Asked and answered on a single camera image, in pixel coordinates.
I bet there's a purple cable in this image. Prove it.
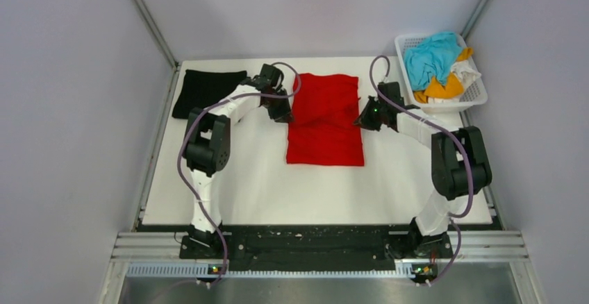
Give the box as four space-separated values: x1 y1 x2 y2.
176 61 304 289
369 55 476 287

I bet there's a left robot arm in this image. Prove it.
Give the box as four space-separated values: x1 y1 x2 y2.
177 62 294 258

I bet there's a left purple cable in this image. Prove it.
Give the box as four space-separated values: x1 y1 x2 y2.
176 61 304 289

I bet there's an orange t shirt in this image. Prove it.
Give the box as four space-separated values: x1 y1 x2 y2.
413 47 481 104

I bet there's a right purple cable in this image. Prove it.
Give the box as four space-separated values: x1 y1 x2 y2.
369 55 476 287

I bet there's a folded black t shirt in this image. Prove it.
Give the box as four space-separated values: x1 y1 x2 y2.
172 69 247 119

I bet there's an aluminium frame rail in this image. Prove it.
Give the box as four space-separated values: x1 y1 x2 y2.
110 230 529 278

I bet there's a light blue t shirt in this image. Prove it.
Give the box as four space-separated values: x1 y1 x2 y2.
404 32 463 91

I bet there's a red t shirt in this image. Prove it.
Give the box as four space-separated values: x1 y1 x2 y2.
285 73 365 167

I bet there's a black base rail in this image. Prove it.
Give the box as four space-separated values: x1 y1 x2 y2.
179 223 453 272

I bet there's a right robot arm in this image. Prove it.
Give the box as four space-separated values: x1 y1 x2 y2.
354 82 492 258

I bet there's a white t shirt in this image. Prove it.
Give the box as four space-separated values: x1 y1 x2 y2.
424 60 481 104

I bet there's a white plastic laundry basket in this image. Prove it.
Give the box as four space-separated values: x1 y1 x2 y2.
395 33 488 113

